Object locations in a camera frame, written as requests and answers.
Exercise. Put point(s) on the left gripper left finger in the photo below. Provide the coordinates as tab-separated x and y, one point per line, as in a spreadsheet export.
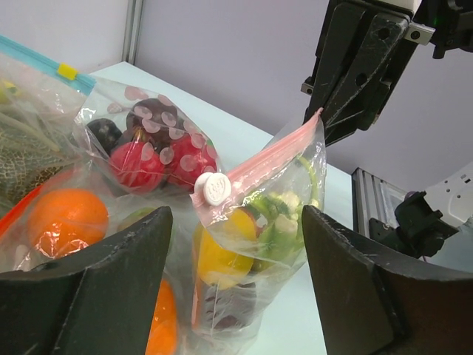
99	300

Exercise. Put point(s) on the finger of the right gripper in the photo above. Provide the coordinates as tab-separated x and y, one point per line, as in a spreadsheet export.
345	26
358	96

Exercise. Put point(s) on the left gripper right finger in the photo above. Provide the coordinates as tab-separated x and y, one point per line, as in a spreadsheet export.
374	300

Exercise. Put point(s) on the clear pink zip bag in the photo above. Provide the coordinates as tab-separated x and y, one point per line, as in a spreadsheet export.
227	321

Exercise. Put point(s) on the fake celery stalk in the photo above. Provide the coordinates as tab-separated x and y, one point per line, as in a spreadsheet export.
278	203

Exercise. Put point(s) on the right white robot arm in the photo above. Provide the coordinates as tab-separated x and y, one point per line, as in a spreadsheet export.
426	219

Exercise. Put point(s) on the fake orange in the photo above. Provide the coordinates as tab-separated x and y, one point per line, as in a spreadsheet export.
65	221
163	331

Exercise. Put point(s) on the orange zip fruit bag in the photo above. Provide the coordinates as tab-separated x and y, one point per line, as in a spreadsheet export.
125	209

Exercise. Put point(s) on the fake yellow lemon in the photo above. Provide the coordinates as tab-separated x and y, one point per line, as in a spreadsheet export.
222	267

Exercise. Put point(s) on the pink dotted zip bag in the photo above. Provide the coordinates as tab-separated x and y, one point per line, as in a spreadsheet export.
142	141

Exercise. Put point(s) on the blue zip bag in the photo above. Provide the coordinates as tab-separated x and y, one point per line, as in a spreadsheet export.
40	99

